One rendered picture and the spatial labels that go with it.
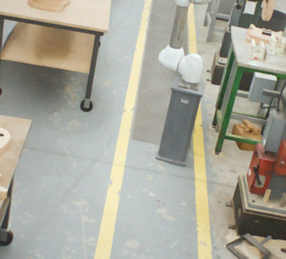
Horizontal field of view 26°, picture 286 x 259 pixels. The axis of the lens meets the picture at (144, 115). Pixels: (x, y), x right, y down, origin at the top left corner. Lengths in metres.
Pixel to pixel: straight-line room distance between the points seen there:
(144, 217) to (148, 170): 0.69
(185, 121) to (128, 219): 1.10
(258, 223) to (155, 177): 0.99
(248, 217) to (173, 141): 1.09
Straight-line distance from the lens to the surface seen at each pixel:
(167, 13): 9.77
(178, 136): 5.34
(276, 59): 5.56
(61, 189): 4.82
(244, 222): 4.71
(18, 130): 3.68
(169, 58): 5.21
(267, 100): 4.69
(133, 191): 4.95
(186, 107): 5.22
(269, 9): 5.39
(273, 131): 4.53
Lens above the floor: 2.66
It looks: 25 degrees down
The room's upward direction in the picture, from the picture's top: 12 degrees clockwise
